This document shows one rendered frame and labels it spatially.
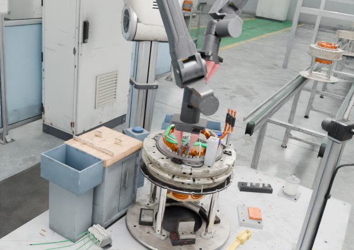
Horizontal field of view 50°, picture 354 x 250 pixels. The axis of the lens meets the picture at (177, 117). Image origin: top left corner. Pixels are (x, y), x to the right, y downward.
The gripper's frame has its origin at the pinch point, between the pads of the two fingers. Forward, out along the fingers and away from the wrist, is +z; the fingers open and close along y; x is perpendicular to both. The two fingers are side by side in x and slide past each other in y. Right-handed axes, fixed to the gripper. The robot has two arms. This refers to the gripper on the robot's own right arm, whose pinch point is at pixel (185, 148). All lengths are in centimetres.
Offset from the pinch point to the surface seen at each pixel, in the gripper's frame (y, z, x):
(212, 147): 7.6, 1.0, 5.9
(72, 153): -37.9, 12.9, 5.5
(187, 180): 2.0, 10.9, 0.7
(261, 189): 31, 37, 51
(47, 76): -157, 58, 210
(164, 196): -4.9, 20.6, 3.7
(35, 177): -126, 115, 135
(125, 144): -22.8, 10.3, 15.0
